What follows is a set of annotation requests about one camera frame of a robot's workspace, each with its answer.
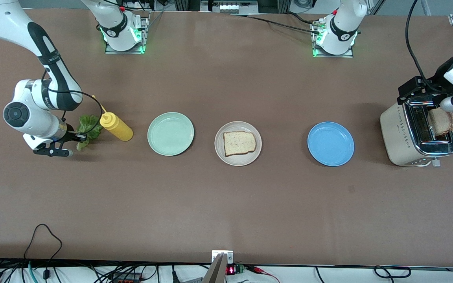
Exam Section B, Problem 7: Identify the black cable across table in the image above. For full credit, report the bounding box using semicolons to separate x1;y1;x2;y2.
226;14;323;35

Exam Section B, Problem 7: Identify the green lettuce leaf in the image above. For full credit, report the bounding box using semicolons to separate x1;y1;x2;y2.
76;114;103;152

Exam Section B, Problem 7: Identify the brown toast bread slice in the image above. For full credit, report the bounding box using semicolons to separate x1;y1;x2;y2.
427;107;453;137
223;131;257;157

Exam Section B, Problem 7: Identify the beige plate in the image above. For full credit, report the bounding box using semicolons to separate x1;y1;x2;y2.
214;121;262;167

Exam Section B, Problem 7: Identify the red black clip lead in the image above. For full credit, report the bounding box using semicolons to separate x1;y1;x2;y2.
246;265;281;283

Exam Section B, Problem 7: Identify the beige chrome toaster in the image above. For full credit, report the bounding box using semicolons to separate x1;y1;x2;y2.
380;94;453;168

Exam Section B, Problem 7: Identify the yellow squeeze bottle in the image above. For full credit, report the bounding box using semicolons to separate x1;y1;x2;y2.
92;95;134;142

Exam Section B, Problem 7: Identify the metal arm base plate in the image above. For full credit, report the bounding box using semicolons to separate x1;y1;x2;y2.
311;20;355;59
105;11;151;55

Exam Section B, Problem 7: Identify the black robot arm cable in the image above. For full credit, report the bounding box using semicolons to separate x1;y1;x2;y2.
41;70;106;135
405;0;440;94

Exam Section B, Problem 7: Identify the blue plate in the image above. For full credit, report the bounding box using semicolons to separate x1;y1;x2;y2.
307;121;355;167

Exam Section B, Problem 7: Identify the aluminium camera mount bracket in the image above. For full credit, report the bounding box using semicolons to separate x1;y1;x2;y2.
202;250;234;283

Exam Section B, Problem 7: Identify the black looped cable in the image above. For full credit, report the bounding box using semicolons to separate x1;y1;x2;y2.
24;224;63;283

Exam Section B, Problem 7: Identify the orange black power strip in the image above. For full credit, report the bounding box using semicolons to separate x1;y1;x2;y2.
109;274;142;283

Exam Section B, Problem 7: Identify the green plate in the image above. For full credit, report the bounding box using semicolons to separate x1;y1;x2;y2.
147;112;195;157

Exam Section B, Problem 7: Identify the black coiled floor cable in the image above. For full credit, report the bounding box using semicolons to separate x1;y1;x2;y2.
315;266;412;283

